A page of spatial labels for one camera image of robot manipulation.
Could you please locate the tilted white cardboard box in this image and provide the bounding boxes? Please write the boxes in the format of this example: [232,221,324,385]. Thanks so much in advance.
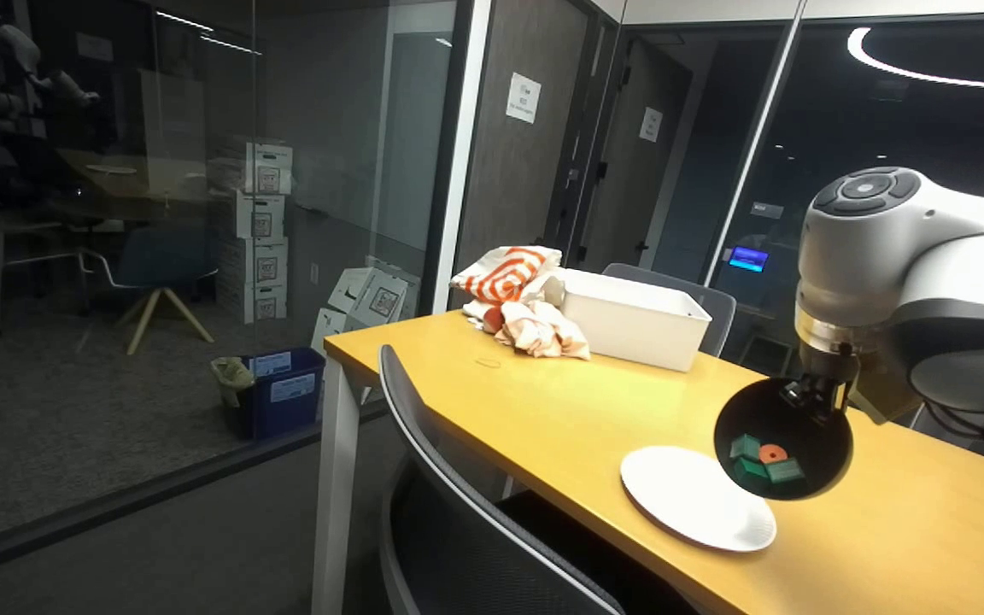
[309,305,356,352]
[324,262,417,328]

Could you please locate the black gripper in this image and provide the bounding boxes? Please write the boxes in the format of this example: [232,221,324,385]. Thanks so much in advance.
[780,338,865,416]

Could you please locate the blue storage crate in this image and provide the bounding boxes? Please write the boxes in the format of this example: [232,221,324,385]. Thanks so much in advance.
[243,346,329,443]

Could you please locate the white table leg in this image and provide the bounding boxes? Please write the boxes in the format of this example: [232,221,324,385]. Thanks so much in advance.
[309,352,363,615]

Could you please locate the crumpled pink white cloth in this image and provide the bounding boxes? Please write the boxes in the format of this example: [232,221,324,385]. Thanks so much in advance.
[462,299,594,362]

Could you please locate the white round plate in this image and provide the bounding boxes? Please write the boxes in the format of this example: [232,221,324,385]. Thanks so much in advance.
[618,443,783,558]

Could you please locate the grey office chair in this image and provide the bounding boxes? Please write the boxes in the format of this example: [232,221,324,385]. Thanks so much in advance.
[371,343,631,615]

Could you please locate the ring ceiling light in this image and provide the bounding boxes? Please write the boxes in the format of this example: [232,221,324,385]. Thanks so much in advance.
[845,24,984,96]

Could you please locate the white plastic bin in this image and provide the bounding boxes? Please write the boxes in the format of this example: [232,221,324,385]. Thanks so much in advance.
[555,266,713,376]

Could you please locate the teal chair with wooden legs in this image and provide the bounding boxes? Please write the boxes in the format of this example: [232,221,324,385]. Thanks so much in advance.
[93,218,223,359]

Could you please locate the white paper wall sign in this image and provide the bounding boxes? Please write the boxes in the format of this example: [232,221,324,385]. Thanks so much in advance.
[634,104,667,147]
[503,69,543,127]

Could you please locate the black bowl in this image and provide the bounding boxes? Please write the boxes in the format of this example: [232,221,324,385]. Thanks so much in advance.
[711,376,858,501]

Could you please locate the small green waste bin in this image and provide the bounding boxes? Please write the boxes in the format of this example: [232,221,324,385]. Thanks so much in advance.
[207,352,259,415]

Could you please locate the blue lit screen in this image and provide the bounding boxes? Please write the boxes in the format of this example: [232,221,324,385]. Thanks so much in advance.
[725,244,772,278]

